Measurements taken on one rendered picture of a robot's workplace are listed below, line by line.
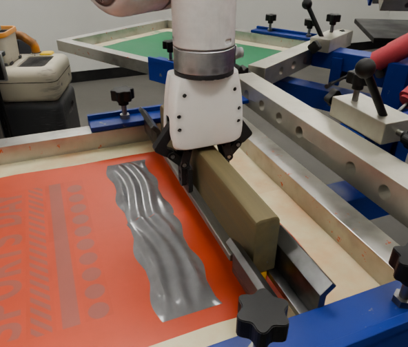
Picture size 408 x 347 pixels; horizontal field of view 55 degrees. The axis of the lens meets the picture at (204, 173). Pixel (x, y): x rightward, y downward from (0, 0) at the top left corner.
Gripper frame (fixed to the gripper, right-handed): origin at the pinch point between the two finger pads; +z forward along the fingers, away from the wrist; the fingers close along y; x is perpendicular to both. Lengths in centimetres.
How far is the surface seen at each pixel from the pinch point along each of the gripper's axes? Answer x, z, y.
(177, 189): -6.1, 6.0, 2.3
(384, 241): 19.2, 2.5, -16.2
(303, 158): -151, 101, -133
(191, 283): 14.3, 5.5, 7.1
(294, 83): -53, 9, -50
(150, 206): -1.9, 5.2, 7.8
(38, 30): -380, 47, 22
